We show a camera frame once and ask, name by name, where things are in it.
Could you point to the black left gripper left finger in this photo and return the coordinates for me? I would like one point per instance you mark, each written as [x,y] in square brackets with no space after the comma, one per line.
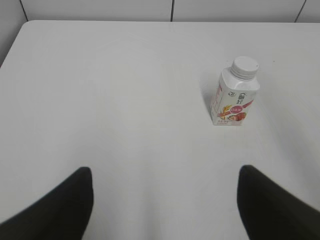
[62,214]

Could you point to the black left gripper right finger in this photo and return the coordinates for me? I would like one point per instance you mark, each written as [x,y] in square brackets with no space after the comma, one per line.
[269,212]

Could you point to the white strawberry drink bottle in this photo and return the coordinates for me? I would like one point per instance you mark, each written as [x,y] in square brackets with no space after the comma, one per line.
[233,98]

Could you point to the white ribbed bottle cap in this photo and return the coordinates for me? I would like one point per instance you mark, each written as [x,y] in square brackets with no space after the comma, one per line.
[244,67]

